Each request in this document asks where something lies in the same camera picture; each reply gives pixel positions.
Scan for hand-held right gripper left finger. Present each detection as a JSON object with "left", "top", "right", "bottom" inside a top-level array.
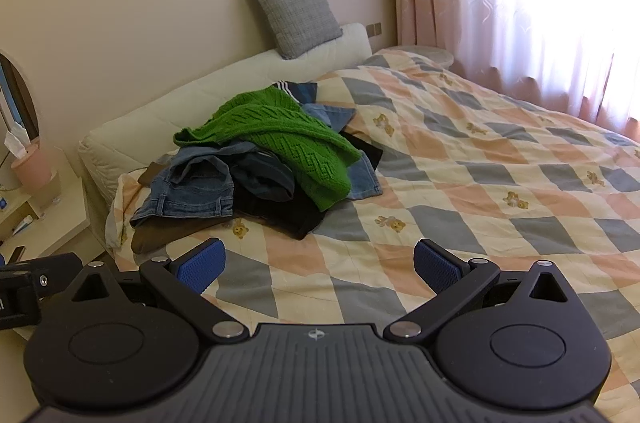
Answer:
[{"left": 70, "top": 237, "right": 247, "bottom": 344}]

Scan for dark navy garment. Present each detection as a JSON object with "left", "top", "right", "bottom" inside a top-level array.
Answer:
[{"left": 231, "top": 150, "right": 297, "bottom": 205}]

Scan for brown cloth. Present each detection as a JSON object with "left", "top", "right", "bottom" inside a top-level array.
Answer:
[{"left": 130, "top": 217, "right": 203, "bottom": 255}]

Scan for arched mirror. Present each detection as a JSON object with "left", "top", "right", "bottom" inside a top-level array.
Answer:
[{"left": 0, "top": 50, "right": 41, "bottom": 145}]

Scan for dark white-striped garment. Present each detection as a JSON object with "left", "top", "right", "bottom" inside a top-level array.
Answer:
[{"left": 270, "top": 79, "right": 320, "bottom": 105}]

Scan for pink tissue box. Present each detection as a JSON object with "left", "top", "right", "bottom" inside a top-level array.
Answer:
[{"left": 4, "top": 123, "right": 54, "bottom": 192}]

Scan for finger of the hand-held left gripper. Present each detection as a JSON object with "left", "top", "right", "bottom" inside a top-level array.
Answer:
[{"left": 0, "top": 252, "right": 84, "bottom": 289}]

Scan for grey checked pillow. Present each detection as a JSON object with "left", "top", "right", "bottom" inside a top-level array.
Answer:
[{"left": 245, "top": 0, "right": 345, "bottom": 60}]

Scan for green knit sweater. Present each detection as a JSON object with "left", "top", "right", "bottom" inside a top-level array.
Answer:
[{"left": 173, "top": 86, "right": 362, "bottom": 212}]

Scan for black garment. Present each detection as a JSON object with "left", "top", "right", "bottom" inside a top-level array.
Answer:
[{"left": 234, "top": 187, "right": 328, "bottom": 241}]

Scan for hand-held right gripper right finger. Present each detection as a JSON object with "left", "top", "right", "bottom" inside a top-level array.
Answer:
[{"left": 382, "top": 238, "right": 572, "bottom": 344}]

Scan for blue denim jeans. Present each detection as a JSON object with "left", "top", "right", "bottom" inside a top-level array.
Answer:
[{"left": 129, "top": 142, "right": 236, "bottom": 230}]

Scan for bed with patchwork quilt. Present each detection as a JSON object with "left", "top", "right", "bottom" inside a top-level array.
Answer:
[{"left": 104, "top": 48, "right": 640, "bottom": 396}]

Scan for white nightstand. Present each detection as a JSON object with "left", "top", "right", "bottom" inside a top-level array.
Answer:
[{"left": 0, "top": 150, "right": 95, "bottom": 265}]

